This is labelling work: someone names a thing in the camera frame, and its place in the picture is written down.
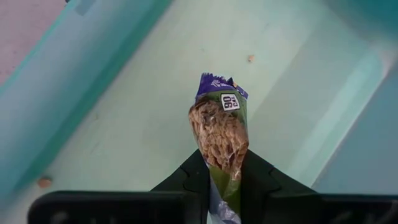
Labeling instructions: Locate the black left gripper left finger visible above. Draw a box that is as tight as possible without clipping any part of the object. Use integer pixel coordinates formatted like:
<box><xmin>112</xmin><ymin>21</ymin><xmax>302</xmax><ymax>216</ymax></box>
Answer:
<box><xmin>27</xmin><ymin>149</ymin><xmax>211</xmax><ymax>224</ymax></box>

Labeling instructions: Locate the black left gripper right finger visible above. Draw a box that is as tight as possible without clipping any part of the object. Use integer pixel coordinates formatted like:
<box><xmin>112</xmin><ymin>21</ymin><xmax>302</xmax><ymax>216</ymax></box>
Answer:
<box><xmin>240</xmin><ymin>149</ymin><xmax>398</xmax><ymax>224</ymax></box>

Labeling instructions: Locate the green purple granola bar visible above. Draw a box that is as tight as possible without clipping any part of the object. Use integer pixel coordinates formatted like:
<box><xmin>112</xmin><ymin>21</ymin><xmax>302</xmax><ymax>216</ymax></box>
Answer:
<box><xmin>188</xmin><ymin>72</ymin><xmax>249</xmax><ymax>224</ymax></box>

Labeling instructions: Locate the teal plastic bin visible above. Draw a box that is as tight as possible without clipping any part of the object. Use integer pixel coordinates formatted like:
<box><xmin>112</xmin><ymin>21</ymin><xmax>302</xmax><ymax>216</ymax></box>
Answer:
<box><xmin>0</xmin><ymin>0</ymin><xmax>398</xmax><ymax>224</ymax></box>

